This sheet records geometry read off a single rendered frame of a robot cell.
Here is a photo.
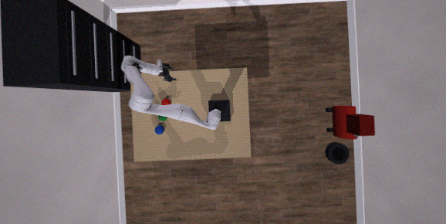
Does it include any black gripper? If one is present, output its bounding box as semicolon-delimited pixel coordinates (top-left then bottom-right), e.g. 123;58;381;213
158;63;177;82

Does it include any red bell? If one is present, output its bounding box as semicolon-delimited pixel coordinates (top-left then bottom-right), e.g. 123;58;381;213
161;99;171;105

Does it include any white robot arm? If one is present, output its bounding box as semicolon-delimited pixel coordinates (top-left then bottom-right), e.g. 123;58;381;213
121;56;221;130

